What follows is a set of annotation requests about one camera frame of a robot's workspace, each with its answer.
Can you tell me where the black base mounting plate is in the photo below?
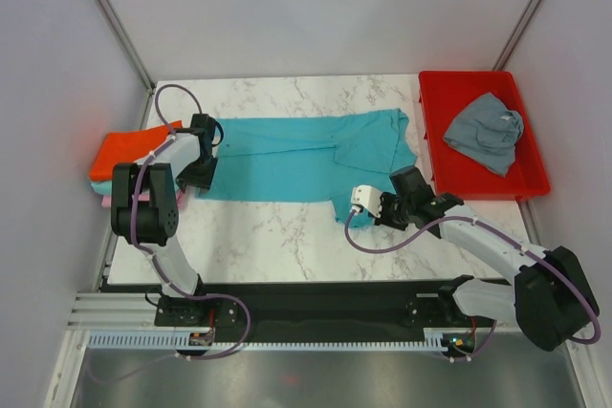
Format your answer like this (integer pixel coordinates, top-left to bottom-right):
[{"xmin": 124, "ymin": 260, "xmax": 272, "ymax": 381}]
[{"xmin": 155, "ymin": 280, "xmax": 492, "ymax": 345}]

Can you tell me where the folded red t shirt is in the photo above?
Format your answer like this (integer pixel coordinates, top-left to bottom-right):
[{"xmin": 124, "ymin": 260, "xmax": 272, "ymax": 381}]
[{"xmin": 89, "ymin": 125, "xmax": 170, "ymax": 183}]

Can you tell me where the folded teal t shirt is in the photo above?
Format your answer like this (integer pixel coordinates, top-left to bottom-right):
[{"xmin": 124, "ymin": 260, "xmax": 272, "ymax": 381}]
[{"xmin": 90, "ymin": 181, "xmax": 112, "ymax": 196}]

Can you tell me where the grey t shirt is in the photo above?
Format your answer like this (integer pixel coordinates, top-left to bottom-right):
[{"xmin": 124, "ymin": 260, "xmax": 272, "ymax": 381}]
[{"xmin": 443, "ymin": 93, "xmax": 524, "ymax": 177}]

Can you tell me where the red plastic bin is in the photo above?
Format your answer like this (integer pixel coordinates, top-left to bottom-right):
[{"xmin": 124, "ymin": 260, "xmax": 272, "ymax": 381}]
[{"xmin": 418, "ymin": 71, "xmax": 551, "ymax": 201}]

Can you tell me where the folded pink t shirt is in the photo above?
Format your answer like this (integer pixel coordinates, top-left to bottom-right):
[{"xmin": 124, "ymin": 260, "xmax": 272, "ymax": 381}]
[{"xmin": 101, "ymin": 190, "xmax": 186, "ymax": 209}]

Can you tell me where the grey slotted cable duct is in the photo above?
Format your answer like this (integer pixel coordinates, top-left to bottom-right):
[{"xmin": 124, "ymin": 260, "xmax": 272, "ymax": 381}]
[{"xmin": 88, "ymin": 329, "xmax": 476, "ymax": 354}]

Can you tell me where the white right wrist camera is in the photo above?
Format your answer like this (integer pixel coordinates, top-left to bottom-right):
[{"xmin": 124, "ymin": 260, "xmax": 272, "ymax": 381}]
[{"xmin": 350, "ymin": 185, "xmax": 383, "ymax": 218}]

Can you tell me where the aluminium frame rail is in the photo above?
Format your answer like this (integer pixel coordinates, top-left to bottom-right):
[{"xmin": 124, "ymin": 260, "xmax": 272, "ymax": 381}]
[{"xmin": 66, "ymin": 290, "xmax": 589, "ymax": 331}]

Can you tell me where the teal t shirt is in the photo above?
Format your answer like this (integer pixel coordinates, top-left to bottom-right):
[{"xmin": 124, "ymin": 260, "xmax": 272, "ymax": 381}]
[
  {"xmin": 196, "ymin": 109, "xmax": 417, "ymax": 223},
  {"xmin": 90, "ymin": 181, "xmax": 112, "ymax": 196}
]

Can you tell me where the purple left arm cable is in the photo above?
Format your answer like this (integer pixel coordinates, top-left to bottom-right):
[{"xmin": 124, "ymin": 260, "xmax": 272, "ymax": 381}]
[{"xmin": 128, "ymin": 84, "xmax": 252, "ymax": 383}]

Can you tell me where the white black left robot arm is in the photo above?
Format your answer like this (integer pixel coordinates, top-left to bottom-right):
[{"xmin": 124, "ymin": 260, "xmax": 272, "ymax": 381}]
[{"xmin": 111, "ymin": 114, "xmax": 224, "ymax": 325}]

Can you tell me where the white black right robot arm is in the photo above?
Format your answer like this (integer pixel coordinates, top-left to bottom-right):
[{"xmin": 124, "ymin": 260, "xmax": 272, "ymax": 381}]
[{"xmin": 354, "ymin": 166, "xmax": 601, "ymax": 351}]

